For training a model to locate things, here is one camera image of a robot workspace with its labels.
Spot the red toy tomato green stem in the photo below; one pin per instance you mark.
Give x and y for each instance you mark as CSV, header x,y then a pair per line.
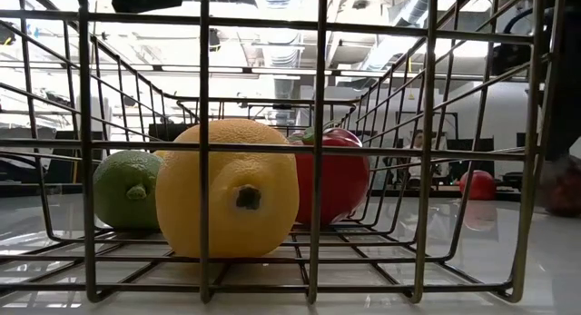
x,y
345,183

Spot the orange-yellow toy citrus fruit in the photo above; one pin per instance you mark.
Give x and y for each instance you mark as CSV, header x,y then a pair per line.
x,y
254,215

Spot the light green toy lime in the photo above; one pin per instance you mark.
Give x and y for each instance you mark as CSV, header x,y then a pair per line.
x,y
122,188

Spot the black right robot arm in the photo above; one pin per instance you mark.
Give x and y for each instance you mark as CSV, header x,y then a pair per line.
x,y
565,79

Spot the person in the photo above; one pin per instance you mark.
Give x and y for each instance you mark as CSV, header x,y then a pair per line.
x,y
417,140

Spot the red toy apple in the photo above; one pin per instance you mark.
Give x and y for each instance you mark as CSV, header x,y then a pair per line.
x,y
481,185

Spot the black ceiling dome camera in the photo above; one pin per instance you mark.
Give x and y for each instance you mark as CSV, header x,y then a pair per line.
x,y
215,39

